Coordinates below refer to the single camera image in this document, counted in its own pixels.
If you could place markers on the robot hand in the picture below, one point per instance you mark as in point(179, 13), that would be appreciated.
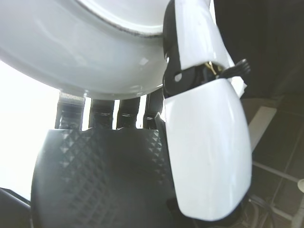
point(107, 180)

